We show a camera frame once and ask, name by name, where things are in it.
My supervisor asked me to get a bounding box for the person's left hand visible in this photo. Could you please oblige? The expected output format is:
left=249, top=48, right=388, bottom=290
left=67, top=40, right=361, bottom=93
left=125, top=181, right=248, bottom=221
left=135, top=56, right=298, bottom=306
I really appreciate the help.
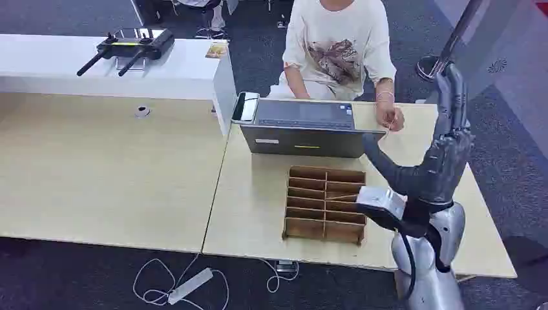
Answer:
left=375, top=101, right=405, bottom=132

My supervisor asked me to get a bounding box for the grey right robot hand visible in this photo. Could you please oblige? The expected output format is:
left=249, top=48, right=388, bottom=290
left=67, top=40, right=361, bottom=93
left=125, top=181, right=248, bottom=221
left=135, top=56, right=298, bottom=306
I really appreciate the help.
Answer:
left=363, top=63, right=476, bottom=212

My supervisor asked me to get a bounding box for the grey laptop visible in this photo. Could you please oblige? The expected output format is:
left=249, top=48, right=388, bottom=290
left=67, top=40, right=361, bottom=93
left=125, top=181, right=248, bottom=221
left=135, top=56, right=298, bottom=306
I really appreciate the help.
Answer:
left=240, top=98, right=388, bottom=160

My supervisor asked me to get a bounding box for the person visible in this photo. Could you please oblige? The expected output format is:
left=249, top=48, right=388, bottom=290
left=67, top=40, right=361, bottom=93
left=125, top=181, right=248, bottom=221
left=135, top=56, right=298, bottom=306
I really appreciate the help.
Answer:
left=267, top=0, right=405, bottom=132

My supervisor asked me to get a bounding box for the wooden divided card box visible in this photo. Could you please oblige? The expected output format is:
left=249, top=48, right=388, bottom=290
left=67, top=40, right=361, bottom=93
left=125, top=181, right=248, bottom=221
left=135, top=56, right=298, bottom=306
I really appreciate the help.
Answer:
left=281, top=165, right=368, bottom=245

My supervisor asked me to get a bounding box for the black and white phone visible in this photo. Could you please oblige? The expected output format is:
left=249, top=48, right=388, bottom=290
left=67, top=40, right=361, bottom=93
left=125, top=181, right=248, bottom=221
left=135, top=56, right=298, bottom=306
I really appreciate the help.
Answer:
left=231, top=91, right=260, bottom=125

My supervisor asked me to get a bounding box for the small printed card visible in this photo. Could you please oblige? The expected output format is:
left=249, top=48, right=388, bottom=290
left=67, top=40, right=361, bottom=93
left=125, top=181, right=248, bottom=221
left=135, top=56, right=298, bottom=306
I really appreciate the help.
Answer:
left=205, top=43, right=229, bottom=59

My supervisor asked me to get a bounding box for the office chair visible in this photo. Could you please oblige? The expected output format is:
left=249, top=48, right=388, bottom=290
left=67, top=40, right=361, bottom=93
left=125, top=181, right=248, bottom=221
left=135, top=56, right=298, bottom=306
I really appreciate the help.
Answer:
left=195, top=0, right=232, bottom=41

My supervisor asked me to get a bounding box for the white power strip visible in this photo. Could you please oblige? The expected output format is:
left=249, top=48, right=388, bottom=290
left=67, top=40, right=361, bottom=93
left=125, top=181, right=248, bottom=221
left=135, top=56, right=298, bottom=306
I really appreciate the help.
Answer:
left=167, top=267, right=214, bottom=306

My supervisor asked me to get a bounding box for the black remote controller with antennas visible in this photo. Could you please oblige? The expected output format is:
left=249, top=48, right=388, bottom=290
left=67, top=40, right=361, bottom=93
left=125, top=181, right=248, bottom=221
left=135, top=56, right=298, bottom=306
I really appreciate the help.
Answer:
left=76, top=28, right=176, bottom=78

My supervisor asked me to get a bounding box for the white raised counter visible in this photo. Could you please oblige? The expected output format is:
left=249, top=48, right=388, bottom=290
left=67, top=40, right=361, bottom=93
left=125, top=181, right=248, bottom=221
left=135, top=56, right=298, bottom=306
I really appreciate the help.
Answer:
left=0, top=33, right=238, bottom=137

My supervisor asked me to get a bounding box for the metal barrier post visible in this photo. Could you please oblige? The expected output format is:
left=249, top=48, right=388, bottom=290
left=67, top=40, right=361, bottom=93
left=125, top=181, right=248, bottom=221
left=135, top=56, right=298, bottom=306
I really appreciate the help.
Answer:
left=416, top=0, right=485, bottom=82

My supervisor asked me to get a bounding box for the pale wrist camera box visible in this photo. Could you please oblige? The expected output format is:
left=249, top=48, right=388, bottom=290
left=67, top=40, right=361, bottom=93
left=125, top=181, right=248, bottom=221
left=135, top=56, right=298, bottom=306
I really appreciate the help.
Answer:
left=356, top=186, right=406, bottom=232

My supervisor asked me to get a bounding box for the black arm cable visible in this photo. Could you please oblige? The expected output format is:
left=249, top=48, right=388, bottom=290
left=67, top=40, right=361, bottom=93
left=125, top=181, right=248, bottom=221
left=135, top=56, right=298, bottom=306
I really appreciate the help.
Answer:
left=398, top=229, right=418, bottom=300

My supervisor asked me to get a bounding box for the white power cable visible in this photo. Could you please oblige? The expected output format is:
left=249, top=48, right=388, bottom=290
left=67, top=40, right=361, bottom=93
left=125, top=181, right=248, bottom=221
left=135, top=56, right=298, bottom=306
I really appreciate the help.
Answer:
left=132, top=252, right=230, bottom=310
left=257, top=258, right=300, bottom=295

